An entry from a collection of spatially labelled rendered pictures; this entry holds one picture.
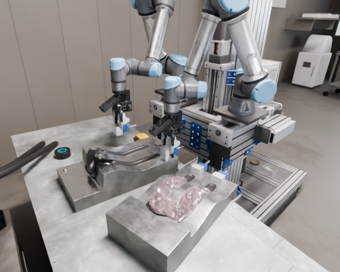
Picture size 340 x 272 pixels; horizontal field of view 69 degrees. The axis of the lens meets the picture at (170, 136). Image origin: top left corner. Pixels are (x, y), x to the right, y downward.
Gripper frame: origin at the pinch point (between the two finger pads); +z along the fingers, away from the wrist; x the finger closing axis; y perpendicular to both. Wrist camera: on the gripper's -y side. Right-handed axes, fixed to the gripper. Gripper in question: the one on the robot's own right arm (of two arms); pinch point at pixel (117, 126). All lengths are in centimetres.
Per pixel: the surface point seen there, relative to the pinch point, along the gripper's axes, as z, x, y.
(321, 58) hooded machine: 26, 147, 554
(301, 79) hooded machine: 78, 173, 547
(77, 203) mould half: 11, -36, -34
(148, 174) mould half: 9.5, -36.1, -2.9
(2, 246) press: 16, -36, -60
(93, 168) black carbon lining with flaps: 7.5, -20.5, -22.4
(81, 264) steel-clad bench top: 15, -59, -41
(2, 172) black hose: 2, -13, -55
